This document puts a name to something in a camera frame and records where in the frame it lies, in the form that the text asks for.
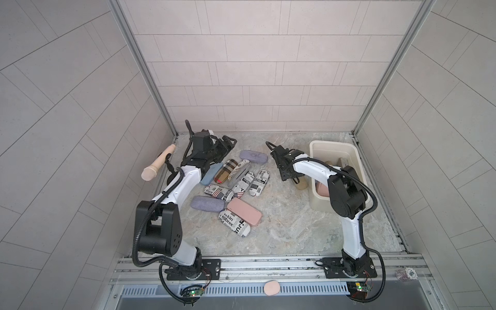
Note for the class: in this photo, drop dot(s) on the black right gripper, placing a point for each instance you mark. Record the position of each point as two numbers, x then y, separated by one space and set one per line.
283 176

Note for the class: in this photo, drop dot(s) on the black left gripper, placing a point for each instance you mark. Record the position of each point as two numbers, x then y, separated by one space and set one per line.
223 151

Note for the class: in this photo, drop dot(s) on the light grey slit case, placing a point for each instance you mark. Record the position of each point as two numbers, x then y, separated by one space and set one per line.
239 171

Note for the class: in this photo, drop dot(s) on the flag newspaper glasses case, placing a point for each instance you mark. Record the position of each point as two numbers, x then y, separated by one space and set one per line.
219 192

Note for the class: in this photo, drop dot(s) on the pink case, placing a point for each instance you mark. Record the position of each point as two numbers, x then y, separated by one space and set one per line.
322 190
245 211

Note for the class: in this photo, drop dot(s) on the pink case front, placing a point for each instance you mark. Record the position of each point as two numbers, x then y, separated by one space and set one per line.
245 211

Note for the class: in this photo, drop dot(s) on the grey rectangular case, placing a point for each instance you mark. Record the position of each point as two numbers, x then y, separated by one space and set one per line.
343 162

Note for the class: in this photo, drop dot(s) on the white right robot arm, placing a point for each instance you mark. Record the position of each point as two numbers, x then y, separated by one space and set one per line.
349 197

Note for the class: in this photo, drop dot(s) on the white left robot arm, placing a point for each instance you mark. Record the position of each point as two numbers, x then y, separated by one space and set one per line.
158 228

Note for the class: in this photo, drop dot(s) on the light blue glasses case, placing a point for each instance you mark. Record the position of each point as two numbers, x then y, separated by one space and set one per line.
211 173

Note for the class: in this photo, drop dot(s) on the plaid glasses case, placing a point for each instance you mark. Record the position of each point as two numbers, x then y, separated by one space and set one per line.
222 175

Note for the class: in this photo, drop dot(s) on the magazine print glasses case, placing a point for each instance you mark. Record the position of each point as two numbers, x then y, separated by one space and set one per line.
259 183

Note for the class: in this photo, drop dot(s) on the black microphone stand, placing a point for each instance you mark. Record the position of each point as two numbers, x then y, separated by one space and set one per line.
168 164

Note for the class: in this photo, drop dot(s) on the purple case front left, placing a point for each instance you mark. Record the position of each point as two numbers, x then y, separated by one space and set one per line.
208 204

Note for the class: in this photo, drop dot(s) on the beige microphone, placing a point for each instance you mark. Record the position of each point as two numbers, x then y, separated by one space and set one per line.
151 172

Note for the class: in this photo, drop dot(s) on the newspaper case front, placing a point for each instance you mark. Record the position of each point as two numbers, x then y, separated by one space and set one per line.
235 223

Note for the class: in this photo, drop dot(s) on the pink oval tag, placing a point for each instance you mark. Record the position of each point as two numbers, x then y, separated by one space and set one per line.
272 288

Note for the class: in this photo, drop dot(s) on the left circuit board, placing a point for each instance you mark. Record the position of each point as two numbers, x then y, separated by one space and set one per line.
193 291

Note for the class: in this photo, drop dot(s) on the circuit board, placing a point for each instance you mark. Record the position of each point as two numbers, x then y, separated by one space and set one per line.
359 290
193 291

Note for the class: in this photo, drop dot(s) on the right circuit board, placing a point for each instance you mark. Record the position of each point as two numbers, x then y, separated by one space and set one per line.
359 290

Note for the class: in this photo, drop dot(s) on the purple case near wall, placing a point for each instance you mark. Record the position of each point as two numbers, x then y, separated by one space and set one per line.
254 156

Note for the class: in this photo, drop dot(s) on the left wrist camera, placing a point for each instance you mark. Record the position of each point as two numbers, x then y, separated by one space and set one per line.
202 141

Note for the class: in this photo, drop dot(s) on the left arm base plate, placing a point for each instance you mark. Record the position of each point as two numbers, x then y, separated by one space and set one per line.
207 269

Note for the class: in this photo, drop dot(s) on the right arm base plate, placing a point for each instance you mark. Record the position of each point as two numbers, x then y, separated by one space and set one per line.
336 267

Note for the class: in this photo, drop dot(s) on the aluminium rail frame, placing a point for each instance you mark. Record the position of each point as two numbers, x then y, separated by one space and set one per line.
262 268

